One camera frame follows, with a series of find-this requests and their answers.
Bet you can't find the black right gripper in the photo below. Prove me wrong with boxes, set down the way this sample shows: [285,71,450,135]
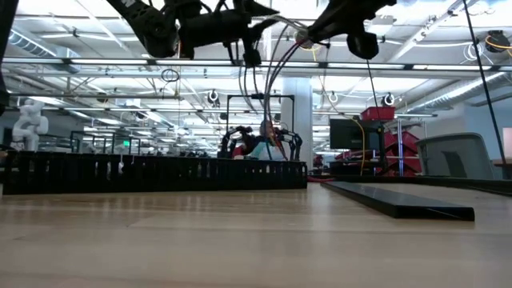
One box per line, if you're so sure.
[305,0,398,43]

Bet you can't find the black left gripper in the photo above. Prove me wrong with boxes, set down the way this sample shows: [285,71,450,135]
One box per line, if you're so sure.
[177,0,282,62]

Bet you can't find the coloured wire bundle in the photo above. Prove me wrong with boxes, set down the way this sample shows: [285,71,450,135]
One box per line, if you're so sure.
[263,14,311,161]

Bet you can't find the red cable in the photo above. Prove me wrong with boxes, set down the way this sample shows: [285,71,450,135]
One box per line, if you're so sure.
[262,39,305,161]

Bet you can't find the black slotted cable duct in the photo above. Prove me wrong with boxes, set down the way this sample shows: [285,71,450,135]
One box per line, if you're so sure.
[2,149,309,196]

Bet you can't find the black duct cover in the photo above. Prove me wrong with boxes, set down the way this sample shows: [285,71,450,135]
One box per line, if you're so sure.
[320,180,476,222]

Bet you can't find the white round pillar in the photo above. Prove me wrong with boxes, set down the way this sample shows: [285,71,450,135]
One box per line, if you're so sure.
[280,77,314,156]

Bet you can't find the red plastic bin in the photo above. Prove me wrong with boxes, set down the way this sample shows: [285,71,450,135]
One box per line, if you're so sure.
[360,106,397,122]

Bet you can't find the black monitor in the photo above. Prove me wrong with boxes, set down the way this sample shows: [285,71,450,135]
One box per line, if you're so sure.
[329,118,373,151]

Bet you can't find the black leader arms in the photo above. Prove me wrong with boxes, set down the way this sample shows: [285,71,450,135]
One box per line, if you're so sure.
[217,125,304,162]

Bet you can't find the person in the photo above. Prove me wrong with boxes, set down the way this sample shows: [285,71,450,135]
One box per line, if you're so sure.
[255,119,290,162]

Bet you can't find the red storage bin stack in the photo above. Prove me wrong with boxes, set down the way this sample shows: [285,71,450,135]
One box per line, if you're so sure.
[374,130,424,178]

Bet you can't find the long ceiling light strip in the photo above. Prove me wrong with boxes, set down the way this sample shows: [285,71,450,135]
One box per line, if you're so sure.
[0,58,512,71]

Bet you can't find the white humanoid robot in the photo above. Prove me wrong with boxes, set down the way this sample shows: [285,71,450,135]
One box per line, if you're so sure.
[10,98,50,153]

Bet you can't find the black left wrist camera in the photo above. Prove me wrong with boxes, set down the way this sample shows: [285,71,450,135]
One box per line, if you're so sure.
[242,46,264,69]

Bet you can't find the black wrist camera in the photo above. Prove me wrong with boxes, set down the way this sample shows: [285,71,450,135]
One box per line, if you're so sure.
[346,31,380,61]
[242,46,264,69]

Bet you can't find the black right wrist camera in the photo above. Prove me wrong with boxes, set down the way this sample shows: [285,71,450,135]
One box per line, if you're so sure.
[346,31,380,61]

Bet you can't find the thin black hanging cable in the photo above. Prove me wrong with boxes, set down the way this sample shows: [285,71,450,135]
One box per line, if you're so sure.
[362,55,383,119]

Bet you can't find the black gantry frame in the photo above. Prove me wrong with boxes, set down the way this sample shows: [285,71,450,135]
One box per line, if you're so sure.
[225,93,296,154]

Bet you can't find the black wire loop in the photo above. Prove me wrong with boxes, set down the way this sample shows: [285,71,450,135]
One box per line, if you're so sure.
[160,68,181,83]

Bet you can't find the yellow hanging cable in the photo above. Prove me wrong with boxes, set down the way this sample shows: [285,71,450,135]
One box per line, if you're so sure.
[351,116,366,177]

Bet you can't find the silver ventilation duct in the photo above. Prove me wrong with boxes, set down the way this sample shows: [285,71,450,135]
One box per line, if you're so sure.
[403,70,512,114]
[7,22,81,75]

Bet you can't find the thick black hanging cable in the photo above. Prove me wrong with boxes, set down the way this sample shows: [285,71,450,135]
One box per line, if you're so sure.
[462,0,508,166]

